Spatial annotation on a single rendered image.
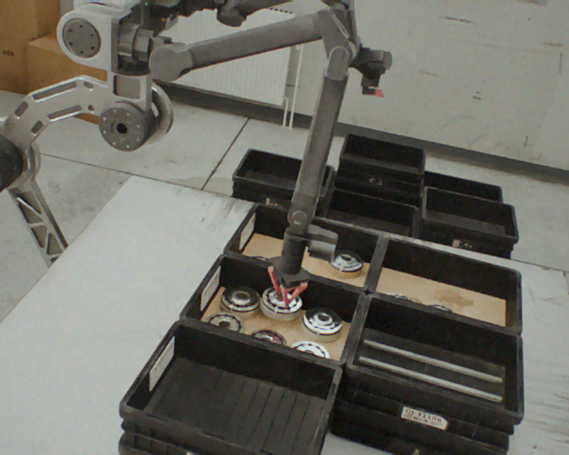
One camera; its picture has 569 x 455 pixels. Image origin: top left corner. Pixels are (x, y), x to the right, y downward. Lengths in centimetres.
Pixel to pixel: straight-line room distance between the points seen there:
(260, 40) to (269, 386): 78
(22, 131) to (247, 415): 118
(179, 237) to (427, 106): 283
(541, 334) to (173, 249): 117
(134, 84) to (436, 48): 300
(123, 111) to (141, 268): 49
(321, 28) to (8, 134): 116
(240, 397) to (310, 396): 16
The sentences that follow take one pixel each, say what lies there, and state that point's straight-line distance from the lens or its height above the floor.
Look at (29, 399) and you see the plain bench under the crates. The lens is 181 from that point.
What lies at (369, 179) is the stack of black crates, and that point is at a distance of 331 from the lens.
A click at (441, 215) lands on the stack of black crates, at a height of 49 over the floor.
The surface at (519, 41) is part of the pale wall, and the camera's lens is 474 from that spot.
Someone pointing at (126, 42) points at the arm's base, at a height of 146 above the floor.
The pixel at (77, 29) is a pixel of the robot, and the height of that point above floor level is 147.
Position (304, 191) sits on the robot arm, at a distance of 163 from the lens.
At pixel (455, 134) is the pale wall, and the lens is 492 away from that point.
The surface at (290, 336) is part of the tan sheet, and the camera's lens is 180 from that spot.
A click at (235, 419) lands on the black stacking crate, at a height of 83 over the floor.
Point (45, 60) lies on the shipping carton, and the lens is 481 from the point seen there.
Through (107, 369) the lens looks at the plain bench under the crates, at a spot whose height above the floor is 70.
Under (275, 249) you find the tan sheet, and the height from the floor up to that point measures 83.
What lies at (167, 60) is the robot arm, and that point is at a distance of 162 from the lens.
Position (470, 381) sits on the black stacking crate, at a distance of 183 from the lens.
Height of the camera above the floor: 199
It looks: 32 degrees down
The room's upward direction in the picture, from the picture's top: 10 degrees clockwise
